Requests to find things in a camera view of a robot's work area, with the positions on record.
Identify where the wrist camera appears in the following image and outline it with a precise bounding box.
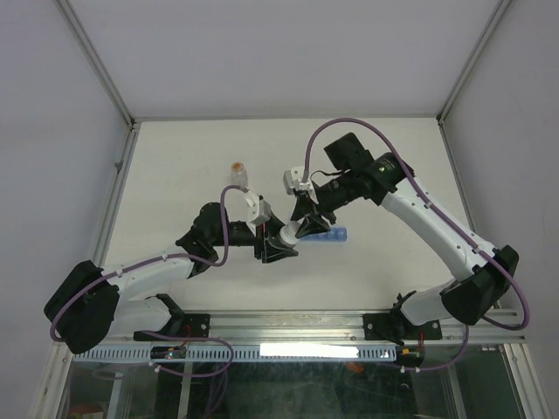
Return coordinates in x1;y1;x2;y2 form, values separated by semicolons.
244;189;272;234
283;166;314;196

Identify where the aluminium frame post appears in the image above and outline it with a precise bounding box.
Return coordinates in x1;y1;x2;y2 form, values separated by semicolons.
436;0;514;125
54;0;135;128

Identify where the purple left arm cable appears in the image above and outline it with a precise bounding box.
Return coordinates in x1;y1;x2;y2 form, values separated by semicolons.
49;185;254;344

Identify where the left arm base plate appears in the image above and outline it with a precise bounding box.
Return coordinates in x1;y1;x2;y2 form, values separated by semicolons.
133;313;210;341

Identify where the white vitamin B bottle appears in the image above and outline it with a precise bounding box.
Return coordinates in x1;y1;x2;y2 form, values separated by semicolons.
279;221;300;247

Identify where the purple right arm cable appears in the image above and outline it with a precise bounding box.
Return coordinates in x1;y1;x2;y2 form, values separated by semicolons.
303;117;533;374

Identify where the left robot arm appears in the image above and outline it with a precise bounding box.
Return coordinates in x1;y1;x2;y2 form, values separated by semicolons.
44;203;300;354

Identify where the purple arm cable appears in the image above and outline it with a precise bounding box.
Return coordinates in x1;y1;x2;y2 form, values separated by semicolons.
49;185;254;344
303;117;533;374

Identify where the left aluminium frame post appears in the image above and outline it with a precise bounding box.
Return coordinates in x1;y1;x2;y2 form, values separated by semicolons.
54;0;135;128

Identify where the right aluminium frame post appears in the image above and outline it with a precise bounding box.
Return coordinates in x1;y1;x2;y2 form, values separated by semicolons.
436;0;514;125

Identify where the clear jar with gold lid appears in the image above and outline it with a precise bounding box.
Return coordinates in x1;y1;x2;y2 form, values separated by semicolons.
231;161;248;189

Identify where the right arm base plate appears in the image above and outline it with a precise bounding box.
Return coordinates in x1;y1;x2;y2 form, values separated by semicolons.
362;312;443;345

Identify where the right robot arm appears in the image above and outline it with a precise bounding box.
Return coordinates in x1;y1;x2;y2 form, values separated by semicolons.
281;133;520;342

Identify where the white slotted cable duct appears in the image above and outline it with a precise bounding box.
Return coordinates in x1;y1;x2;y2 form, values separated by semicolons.
73;343;397;364

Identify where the blue weekly pill organizer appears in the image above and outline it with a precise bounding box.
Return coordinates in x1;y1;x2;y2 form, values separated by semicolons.
301;227;348;243

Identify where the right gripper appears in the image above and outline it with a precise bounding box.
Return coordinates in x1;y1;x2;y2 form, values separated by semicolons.
291;171;357;238

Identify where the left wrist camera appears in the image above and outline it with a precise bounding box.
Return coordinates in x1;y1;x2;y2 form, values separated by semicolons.
244;189;272;234

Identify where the aluminium mounting rail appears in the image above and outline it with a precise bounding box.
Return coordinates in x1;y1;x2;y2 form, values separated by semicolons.
56;308;524;348

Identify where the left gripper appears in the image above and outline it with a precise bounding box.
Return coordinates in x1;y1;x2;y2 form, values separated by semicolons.
211;211;299;261

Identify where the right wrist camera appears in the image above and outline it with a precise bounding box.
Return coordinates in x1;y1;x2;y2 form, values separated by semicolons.
283;166;314;196

